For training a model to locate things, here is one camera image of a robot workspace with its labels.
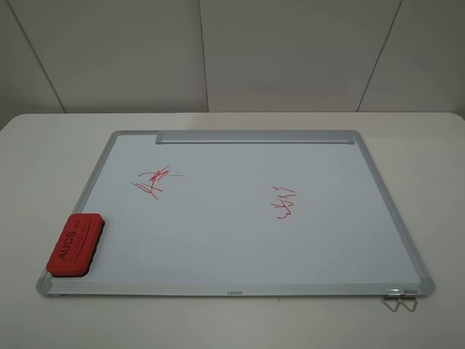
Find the white aluminium-framed whiteboard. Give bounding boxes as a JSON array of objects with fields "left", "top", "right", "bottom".
[{"left": 36, "top": 131, "right": 435, "bottom": 298}]

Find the left metal hanging clip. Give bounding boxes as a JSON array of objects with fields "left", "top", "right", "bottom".
[{"left": 383, "top": 289, "right": 402, "bottom": 313}]

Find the metal hanging clip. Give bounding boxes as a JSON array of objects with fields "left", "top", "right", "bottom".
[
  {"left": 399, "top": 290, "right": 419, "bottom": 313},
  {"left": 383, "top": 289, "right": 402, "bottom": 313}
]

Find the red whiteboard eraser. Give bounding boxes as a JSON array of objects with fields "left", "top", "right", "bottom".
[{"left": 46, "top": 213, "right": 105, "bottom": 278}]

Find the right metal hanging clip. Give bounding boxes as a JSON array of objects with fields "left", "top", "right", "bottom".
[{"left": 399, "top": 290, "right": 419, "bottom": 313}]

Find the grey marker tray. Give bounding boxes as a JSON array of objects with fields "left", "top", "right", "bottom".
[{"left": 155, "top": 130, "right": 357, "bottom": 145}]

